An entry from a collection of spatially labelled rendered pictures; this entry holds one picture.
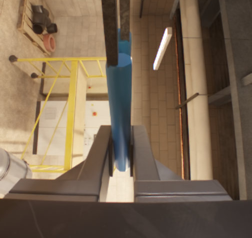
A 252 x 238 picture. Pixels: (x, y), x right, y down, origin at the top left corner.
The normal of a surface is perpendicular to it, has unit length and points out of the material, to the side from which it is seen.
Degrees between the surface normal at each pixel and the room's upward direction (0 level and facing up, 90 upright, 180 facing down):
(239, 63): 90
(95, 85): 90
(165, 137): 90
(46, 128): 90
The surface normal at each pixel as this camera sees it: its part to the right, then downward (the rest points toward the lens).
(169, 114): 0.00, -0.17
